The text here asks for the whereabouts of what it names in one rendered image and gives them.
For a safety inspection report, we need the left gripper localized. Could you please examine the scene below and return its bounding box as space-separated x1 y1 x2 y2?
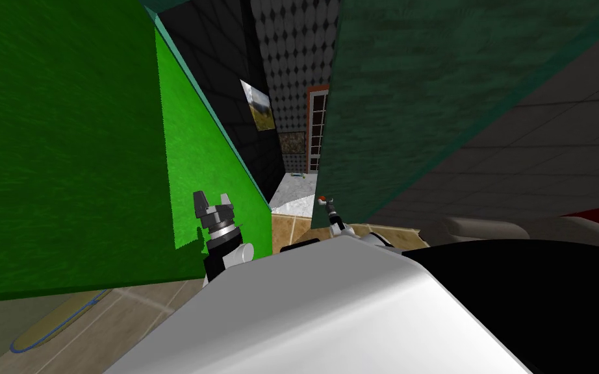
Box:
192 190 238 231

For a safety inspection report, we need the red framed window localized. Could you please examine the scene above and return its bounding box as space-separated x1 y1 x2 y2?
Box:
307 84 330 173

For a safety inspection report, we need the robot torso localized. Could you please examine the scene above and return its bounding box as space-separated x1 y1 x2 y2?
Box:
103 236 534 374

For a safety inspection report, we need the dark green door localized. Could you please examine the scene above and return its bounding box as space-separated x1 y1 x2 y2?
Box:
310 0 599 230

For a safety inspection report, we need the olive rug with blue edge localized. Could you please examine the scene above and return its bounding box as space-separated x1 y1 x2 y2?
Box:
10 289 112 355

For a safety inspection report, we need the landscape picture on wall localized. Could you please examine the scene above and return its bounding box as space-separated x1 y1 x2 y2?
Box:
240 79 277 132

